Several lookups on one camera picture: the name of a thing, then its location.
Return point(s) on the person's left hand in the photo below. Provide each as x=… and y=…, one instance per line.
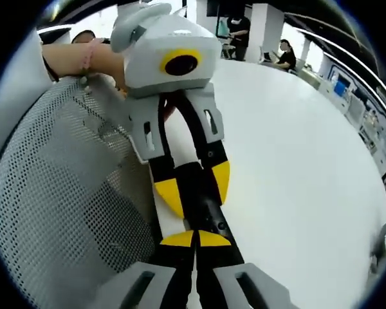
x=111, y=66

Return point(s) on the grey mesh office chair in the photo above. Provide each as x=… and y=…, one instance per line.
x=61, y=199

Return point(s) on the black remote control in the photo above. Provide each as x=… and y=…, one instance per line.
x=209, y=206

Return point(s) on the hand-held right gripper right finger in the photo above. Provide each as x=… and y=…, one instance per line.
x=225, y=277

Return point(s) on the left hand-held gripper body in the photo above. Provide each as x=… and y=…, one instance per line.
x=173, y=58

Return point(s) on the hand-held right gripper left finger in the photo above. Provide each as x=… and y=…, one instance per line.
x=167, y=273

